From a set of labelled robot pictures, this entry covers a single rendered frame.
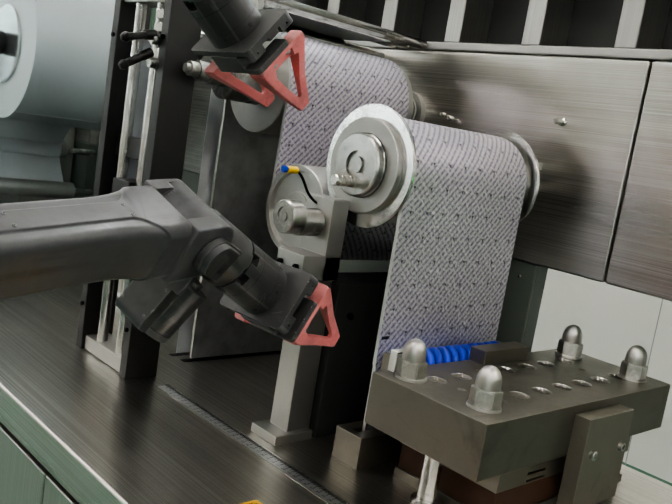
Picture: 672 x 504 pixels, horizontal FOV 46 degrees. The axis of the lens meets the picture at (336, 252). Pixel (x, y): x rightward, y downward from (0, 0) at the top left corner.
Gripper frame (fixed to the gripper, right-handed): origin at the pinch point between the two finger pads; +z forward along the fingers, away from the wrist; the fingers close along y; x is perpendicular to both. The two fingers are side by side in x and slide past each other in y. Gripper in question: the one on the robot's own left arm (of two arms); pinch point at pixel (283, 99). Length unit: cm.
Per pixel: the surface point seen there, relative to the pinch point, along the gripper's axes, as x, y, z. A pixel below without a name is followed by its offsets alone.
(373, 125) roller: 7.3, 1.4, 10.5
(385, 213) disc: 0.3, 4.7, 17.5
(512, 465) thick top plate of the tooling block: -15.7, 26.2, 33.4
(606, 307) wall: 133, -102, 253
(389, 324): -8.6, 6.6, 27.1
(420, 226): 2.2, 6.7, 21.3
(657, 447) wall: 93, -66, 286
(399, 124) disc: 8.2, 4.7, 10.8
